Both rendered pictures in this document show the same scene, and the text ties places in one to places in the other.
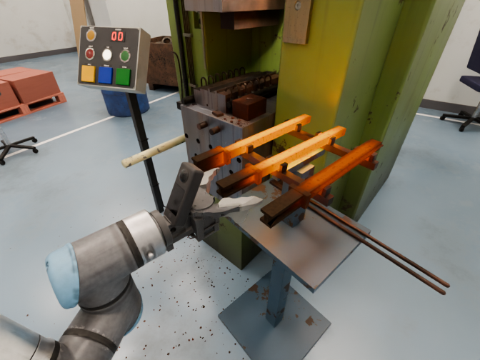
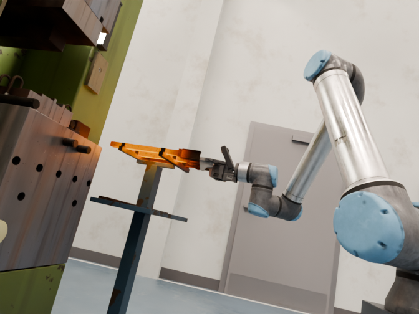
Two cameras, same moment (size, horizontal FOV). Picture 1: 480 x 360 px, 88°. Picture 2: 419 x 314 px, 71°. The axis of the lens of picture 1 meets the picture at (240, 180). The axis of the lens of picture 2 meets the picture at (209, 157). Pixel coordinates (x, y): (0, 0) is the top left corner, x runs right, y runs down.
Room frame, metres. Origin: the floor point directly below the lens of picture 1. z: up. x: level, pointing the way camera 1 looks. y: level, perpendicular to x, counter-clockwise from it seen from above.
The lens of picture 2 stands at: (1.04, 1.20, 0.71)
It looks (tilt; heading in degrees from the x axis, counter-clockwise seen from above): 13 degrees up; 242
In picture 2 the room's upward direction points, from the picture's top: 12 degrees clockwise
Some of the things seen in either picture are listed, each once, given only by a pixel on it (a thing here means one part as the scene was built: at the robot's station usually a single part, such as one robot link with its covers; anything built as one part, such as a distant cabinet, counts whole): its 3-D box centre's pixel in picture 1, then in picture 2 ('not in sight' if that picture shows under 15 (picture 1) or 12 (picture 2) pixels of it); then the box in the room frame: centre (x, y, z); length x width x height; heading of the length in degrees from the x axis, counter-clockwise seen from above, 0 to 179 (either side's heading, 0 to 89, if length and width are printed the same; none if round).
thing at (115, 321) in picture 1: (109, 306); (262, 202); (0.24, 0.24, 0.85); 0.12 x 0.09 x 0.12; 172
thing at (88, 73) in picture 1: (88, 73); not in sight; (1.30, 0.74, 1.01); 0.07 x 0.05 x 0.07; 73
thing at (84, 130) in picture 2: (249, 106); (68, 129); (1.01, -0.04, 0.95); 0.12 x 0.09 x 0.07; 138
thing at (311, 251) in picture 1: (290, 220); (143, 210); (0.59, -0.17, 0.71); 0.40 x 0.30 x 0.02; 41
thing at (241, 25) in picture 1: (251, 18); (24, 36); (1.25, -0.05, 1.24); 0.30 x 0.07 x 0.06; 138
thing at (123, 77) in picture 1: (123, 77); not in sight; (1.24, 0.55, 1.01); 0.07 x 0.05 x 0.07; 73
